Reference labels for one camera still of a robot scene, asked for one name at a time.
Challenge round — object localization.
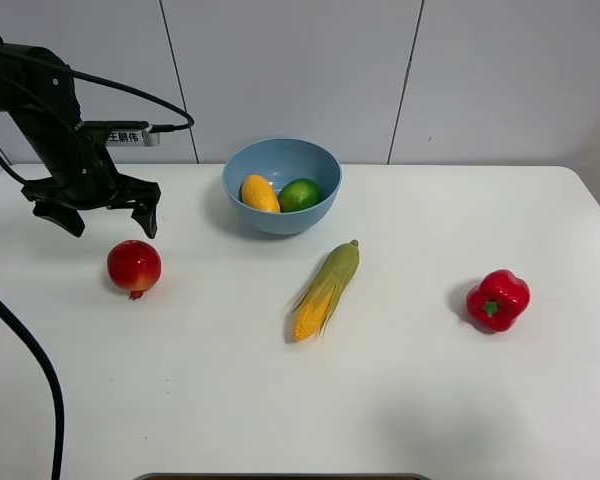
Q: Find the corn cob with husk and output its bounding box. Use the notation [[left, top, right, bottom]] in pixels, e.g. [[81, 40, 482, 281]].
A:
[[292, 240, 360, 342]]

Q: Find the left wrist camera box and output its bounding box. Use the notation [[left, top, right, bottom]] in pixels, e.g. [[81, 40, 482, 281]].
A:
[[83, 121, 160, 147]]

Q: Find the yellow mango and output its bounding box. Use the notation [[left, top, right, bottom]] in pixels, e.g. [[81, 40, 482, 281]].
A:
[[241, 175, 281, 213]]

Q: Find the blue plastic bowl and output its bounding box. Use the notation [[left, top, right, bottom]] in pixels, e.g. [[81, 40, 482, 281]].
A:
[[222, 138, 342, 235]]

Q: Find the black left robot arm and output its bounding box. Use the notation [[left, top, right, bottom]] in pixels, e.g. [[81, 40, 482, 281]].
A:
[[0, 38, 161, 238]]

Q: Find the green lime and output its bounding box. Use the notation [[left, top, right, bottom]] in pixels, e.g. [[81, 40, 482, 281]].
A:
[[278, 178, 321, 213]]

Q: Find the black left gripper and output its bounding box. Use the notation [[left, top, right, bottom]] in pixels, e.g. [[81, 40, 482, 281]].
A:
[[22, 122, 160, 239]]

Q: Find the red pomegranate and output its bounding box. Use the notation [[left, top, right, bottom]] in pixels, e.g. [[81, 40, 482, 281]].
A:
[[106, 240, 162, 300]]

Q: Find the red bell pepper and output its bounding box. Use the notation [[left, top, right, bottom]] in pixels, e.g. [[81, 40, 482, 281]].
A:
[[466, 269, 531, 333]]

